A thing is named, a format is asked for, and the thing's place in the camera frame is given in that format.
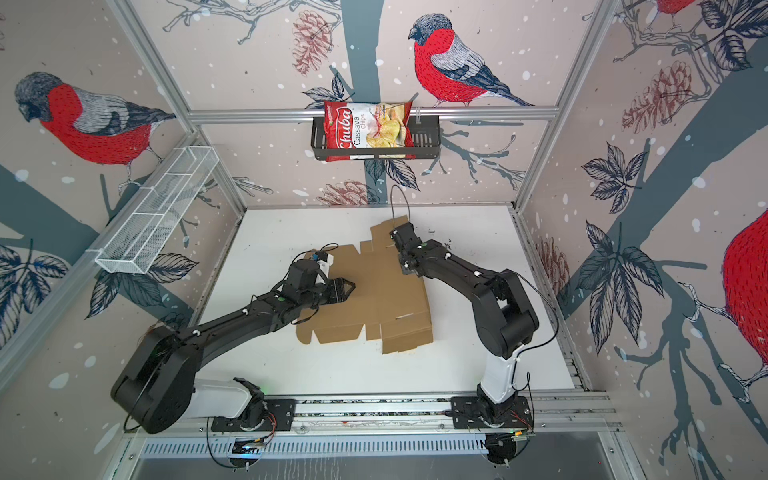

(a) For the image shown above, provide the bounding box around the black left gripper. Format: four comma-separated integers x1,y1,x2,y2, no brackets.
300,276,357,311

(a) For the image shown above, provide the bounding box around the brown cardboard paper box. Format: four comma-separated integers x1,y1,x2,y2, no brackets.
296,216,434,354

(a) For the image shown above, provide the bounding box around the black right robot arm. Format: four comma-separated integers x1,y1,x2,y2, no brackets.
390,222,540,407

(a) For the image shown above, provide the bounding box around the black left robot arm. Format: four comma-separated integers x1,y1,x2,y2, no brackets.
110,252,356,434

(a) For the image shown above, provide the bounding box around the red cassava chips bag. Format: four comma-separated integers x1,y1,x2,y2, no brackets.
323,101,414,150

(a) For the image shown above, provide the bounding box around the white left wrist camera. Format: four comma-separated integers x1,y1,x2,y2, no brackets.
310,250,333,267

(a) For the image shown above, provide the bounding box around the black wire wall basket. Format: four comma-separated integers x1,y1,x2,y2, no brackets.
310,115,441,161

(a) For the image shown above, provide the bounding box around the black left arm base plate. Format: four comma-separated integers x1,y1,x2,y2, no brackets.
210,398,297,433

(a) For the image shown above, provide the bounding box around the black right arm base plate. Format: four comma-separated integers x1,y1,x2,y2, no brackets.
445,395,534,430

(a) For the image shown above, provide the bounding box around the white mesh wall shelf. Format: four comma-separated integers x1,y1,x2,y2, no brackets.
95,146,219,274

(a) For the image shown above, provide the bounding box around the aluminium front rail frame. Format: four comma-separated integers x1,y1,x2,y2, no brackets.
114,390,622,468

